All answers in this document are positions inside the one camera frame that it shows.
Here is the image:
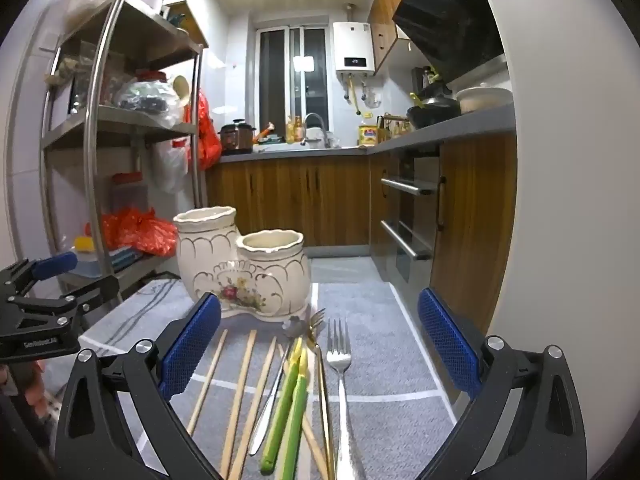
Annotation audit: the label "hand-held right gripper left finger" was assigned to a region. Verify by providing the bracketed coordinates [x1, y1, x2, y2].
[54, 292, 223, 480]

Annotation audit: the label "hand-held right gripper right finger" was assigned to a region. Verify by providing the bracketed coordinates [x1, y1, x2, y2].
[417, 287, 588, 480]

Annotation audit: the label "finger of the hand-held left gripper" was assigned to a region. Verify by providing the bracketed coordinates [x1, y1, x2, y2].
[0, 251, 79, 302]
[6, 276, 121, 322]

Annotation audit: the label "wooden chopstick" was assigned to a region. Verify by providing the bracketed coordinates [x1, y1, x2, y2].
[229, 336, 278, 480]
[220, 330, 258, 480]
[277, 342, 330, 480]
[186, 329, 229, 436]

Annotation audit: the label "cream floral ceramic utensil holder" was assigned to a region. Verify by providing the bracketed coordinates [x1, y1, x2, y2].
[172, 206, 312, 322]

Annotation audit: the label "green yellow tulip spoon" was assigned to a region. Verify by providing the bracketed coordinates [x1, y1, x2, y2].
[259, 337, 305, 475]
[277, 347, 311, 480]

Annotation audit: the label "silver fork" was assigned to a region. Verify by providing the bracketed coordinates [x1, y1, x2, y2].
[326, 317, 368, 480]

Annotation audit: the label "gold fork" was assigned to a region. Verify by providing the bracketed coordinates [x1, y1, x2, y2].
[302, 307, 337, 480]

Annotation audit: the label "person's left hand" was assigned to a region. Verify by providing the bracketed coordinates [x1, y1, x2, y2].
[0, 359, 47, 411]

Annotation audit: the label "flat blue box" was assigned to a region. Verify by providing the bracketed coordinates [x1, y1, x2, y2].
[70, 247, 146, 278]

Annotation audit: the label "grey striped table cloth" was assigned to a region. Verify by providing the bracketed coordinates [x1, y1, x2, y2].
[77, 277, 458, 480]

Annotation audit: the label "crumpled red plastic bag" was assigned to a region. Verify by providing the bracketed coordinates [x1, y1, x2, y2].
[85, 206, 179, 256]

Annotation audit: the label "red-lid plastic container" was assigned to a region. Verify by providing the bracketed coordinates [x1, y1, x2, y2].
[111, 172, 148, 213]

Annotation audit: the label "built-in steel oven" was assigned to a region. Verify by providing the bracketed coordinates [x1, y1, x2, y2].
[379, 152, 446, 286]

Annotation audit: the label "white plastic bag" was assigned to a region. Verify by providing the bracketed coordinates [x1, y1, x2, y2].
[150, 137, 188, 193]

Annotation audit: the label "metal shelf rack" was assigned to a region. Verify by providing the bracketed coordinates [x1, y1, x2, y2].
[39, 0, 210, 291]

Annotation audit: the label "wooden base cabinets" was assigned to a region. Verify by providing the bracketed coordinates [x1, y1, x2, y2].
[205, 132, 518, 336]

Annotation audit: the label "hanging red plastic bag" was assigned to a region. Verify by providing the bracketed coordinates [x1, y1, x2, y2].
[190, 87, 223, 171]

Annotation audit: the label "clear plastic bag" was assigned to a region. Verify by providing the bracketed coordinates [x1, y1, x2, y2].
[112, 77, 186, 128]

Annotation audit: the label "dark rice cooker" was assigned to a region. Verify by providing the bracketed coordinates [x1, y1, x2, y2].
[218, 119, 255, 156]

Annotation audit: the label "wooden ladle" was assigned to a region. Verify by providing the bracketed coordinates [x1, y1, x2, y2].
[171, 75, 192, 106]

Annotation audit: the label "wooden condiment rack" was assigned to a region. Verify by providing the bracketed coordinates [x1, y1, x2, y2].
[376, 114, 411, 142]

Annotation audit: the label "black wok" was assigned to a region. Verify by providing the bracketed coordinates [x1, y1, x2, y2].
[406, 92, 462, 130]

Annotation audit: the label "chrome faucet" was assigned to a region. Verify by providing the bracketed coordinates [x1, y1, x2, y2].
[302, 112, 333, 150]

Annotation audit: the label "white pot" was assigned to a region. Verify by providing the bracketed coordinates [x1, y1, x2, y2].
[456, 85, 514, 114]

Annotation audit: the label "kitchen window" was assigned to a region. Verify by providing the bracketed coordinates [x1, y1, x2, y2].
[255, 25, 332, 143]

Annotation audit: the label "white water heater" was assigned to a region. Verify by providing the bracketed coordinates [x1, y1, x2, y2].
[332, 21, 377, 77]

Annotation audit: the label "black range hood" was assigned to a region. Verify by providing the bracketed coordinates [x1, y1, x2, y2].
[392, 0, 508, 86]

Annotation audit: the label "wooden wall cabinets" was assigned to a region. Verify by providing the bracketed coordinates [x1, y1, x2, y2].
[369, 0, 423, 76]

